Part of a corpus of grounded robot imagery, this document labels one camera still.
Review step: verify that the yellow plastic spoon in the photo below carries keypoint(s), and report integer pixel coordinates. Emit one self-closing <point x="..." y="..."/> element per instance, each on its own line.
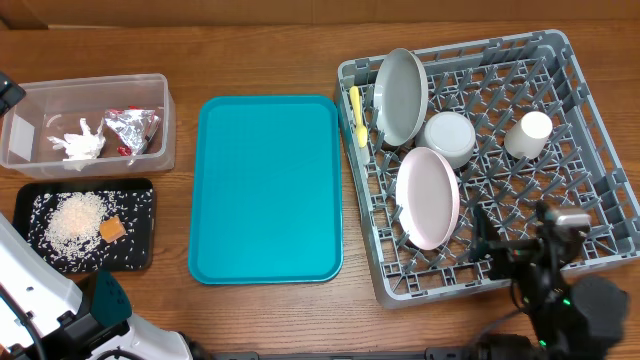
<point x="360" y="129"/>

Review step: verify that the white plate with cutlery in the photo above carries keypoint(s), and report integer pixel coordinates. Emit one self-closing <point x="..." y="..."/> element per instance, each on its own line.
<point x="427" y="192"/>

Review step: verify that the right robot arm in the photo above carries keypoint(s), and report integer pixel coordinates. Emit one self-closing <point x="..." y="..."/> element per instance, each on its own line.
<point x="552" y="319"/>

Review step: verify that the white napkin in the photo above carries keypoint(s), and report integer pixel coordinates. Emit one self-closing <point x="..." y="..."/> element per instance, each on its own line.
<point x="80" y="147"/>

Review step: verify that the orange food cube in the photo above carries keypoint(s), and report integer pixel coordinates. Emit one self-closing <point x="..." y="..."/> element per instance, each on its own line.
<point x="112" y="229"/>

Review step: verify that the white paper cup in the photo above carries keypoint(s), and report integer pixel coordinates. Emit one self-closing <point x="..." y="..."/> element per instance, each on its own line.
<point x="529" y="135"/>

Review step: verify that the foil wrapper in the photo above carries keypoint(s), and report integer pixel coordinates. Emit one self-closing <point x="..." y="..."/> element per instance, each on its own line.
<point x="134" y="127"/>

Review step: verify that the white rice pile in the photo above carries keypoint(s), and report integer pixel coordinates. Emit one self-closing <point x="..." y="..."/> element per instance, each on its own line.
<point x="75" y="225"/>

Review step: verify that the teal serving tray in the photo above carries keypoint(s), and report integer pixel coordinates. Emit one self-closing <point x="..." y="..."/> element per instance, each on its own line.
<point x="267" y="192"/>

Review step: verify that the small grey bowl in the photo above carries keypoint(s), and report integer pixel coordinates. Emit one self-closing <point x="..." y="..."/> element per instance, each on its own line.
<point x="451" y="135"/>

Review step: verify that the grey dishwasher rack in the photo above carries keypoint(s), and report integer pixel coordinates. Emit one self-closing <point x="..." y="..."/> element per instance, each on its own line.
<point x="494" y="83"/>

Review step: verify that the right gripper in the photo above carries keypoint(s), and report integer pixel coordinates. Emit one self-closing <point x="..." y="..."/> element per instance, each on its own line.
<point x="499" y="253"/>

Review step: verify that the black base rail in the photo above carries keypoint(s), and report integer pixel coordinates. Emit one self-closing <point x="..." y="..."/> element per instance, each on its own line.
<point x="433" y="353"/>

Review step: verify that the black plastic tray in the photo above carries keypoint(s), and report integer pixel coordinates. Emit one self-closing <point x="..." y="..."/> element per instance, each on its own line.
<point x="140" y="235"/>

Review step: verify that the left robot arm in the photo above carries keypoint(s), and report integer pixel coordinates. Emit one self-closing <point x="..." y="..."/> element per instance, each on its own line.
<point x="59" y="295"/>

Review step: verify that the clear plastic bin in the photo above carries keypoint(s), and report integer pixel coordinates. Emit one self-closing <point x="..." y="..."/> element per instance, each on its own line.
<point x="55" y="108"/>

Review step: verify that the grey round plate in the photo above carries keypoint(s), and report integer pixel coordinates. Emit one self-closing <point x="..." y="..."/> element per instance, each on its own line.
<point x="400" y="96"/>

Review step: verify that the red sauce packet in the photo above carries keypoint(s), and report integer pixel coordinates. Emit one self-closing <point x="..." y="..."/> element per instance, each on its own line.
<point x="124" y="151"/>

